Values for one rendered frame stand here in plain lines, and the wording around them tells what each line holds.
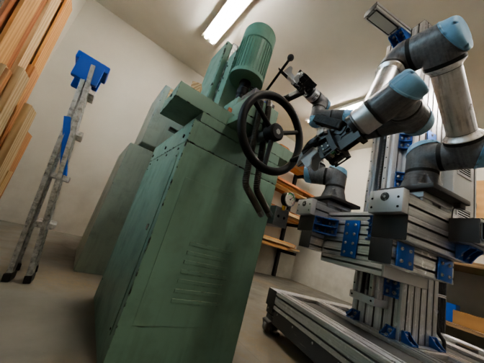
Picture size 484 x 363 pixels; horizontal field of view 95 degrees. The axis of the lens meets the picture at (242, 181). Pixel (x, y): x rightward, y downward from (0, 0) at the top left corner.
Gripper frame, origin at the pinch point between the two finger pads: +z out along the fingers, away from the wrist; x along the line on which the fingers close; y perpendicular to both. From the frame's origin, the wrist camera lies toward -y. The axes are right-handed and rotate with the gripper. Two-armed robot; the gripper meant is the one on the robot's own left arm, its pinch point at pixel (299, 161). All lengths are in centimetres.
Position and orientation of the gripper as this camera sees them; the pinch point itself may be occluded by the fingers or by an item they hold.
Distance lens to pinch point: 75.6
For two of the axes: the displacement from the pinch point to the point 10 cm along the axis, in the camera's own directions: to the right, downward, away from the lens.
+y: 0.9, 8.0, -5.9
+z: -5.8, 5.2, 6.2
